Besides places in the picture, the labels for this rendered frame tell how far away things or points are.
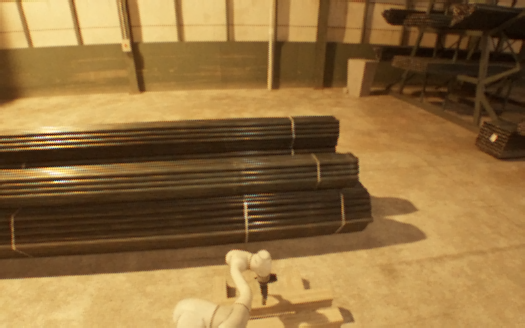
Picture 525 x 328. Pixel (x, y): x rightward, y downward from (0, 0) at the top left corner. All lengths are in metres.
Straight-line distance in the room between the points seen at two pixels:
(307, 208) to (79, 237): 2.00
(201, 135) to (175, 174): 0.51
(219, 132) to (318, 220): 1.25
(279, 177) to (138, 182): 1.19
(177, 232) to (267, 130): 1.27
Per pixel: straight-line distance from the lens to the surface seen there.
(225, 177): 2.33
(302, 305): 2.12
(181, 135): 2.68
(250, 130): 2.67
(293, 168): 2.39
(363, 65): 8.80
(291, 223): 2.50
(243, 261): 1.73
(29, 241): 2.98
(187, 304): 1.34
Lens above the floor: 1.89
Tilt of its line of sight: 27 degrees down
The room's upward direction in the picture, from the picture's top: 1 degrees clockwise
